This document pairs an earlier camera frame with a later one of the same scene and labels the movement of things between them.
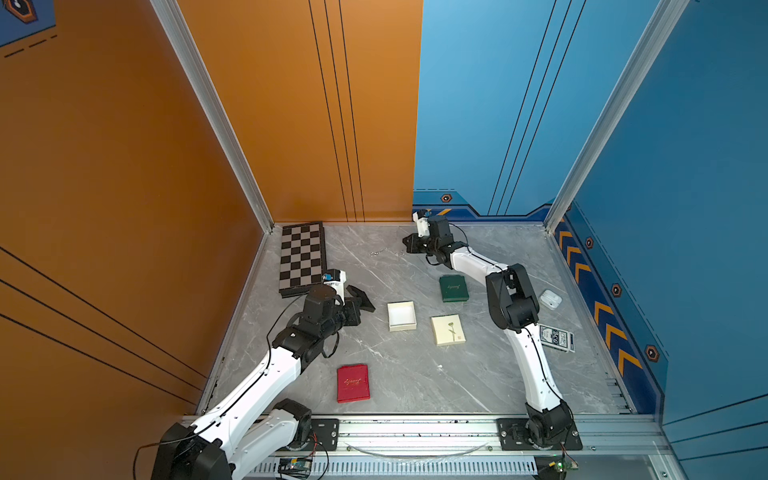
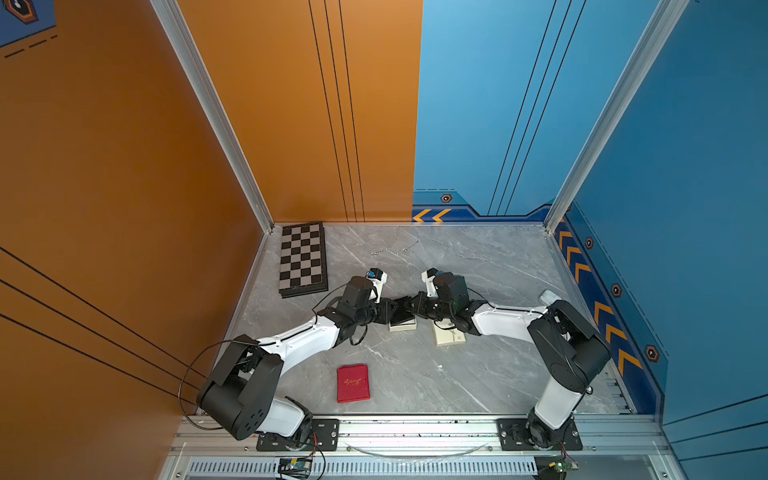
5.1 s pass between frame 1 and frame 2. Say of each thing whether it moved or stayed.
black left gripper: moved
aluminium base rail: stayed
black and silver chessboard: stayed
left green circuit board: stayed
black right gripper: moved
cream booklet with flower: stayed
